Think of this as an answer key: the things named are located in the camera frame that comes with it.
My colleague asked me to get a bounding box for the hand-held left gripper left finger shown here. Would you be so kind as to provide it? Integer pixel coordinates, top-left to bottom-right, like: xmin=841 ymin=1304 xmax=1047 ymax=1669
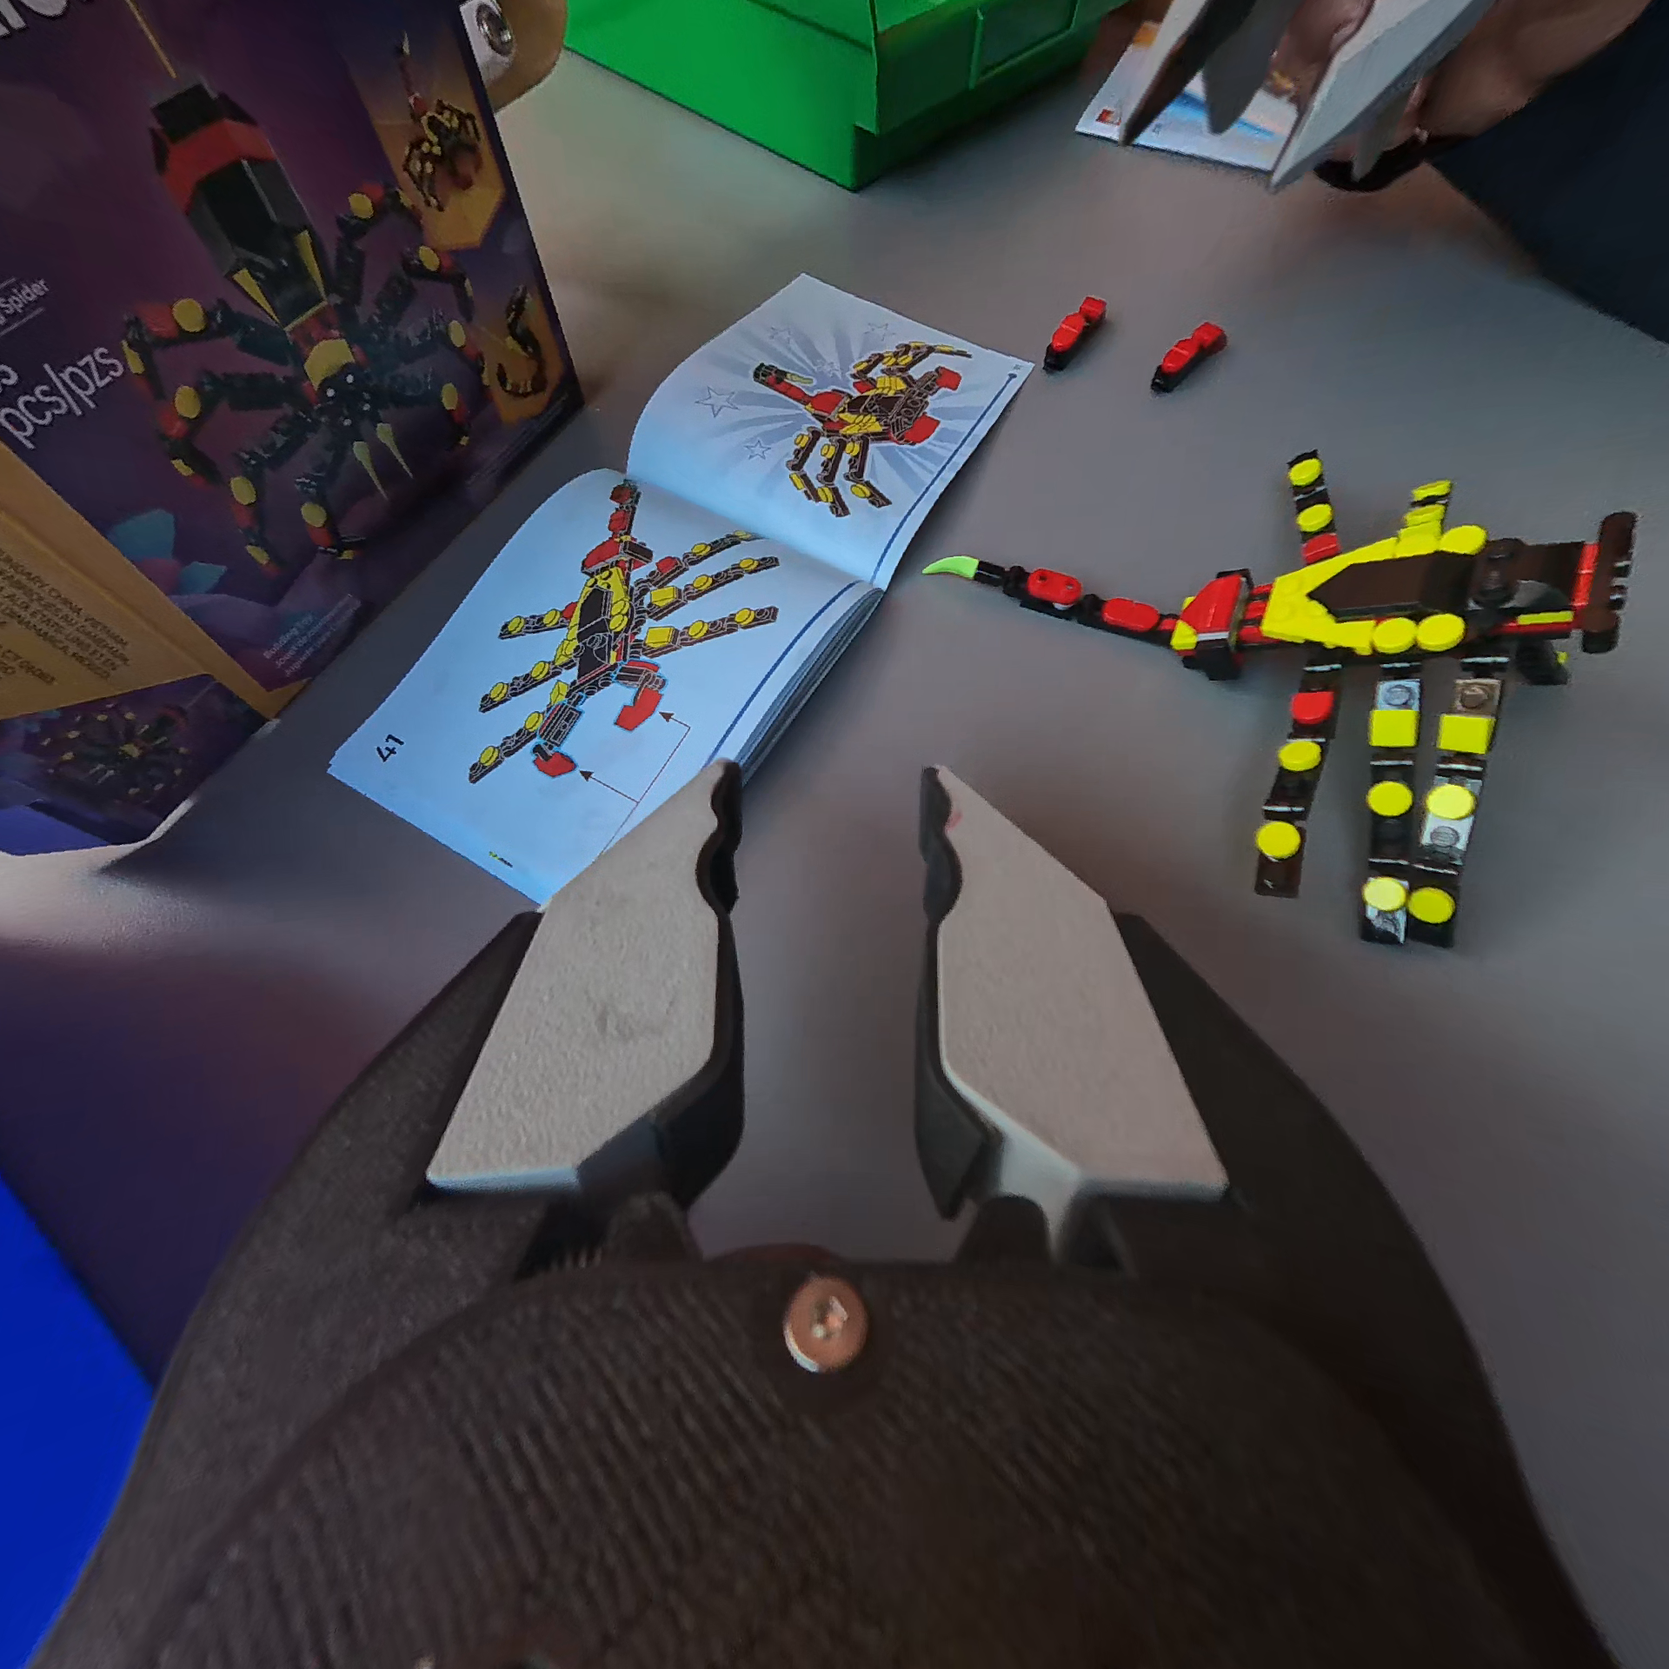
xmin=425 ymin=759 xmax=747 ymax=1214

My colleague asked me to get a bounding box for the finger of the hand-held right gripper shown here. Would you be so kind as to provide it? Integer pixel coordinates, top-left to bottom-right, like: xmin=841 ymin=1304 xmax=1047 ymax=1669
xmin=1121 ymin=0 xmax=1294 ymax=147
xmin=1270 ymin=0 xmax=1490 ymax=192

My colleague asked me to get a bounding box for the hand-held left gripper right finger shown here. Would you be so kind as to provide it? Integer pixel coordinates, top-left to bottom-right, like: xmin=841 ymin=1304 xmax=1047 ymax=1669
xmin=915 ymin=765 xmax=1231 ymax=1263

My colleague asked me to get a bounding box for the yellow black lego scorpion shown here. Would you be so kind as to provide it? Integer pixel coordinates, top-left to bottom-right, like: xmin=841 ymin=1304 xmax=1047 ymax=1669
xmin=921 ymin=449 xmax=1639 ymax=949

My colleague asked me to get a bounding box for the purple lego set box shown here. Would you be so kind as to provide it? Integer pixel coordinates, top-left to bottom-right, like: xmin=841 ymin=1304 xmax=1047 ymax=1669
xmin=0 ymin=0 xmax=584 ymax=857

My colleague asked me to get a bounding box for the person's right hand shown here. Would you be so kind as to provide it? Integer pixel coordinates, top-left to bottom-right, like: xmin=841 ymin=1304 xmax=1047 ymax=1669
xmin=1408 ymin=0 xmax=1519 ymax=147

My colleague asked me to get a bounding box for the small white booklet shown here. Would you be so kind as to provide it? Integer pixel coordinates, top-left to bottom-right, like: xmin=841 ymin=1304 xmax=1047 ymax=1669
xmin=1074 ymin=45 xmax=1306 ymax=174

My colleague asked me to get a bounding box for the person's dark clothing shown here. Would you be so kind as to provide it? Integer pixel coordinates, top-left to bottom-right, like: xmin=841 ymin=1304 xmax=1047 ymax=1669
xmin=1427 ymin=0 xmax=1669 ymax=347

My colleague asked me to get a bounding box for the green plastic box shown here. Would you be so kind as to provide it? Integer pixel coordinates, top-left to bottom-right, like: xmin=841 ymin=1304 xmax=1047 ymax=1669
xmin=562 ymin=0 xmax=1135 ymax=194

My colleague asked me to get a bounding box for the open scorpion instruction booklet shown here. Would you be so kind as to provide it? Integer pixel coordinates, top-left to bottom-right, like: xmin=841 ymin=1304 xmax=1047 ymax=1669
xmin=325 ymin=274 xmax=1037 ymax=904

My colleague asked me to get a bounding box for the tan board with metal eyelet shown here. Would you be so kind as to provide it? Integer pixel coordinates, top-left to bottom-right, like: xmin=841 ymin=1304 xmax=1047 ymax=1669
xmin=458 ymin=0 xmax=570 ymax=104

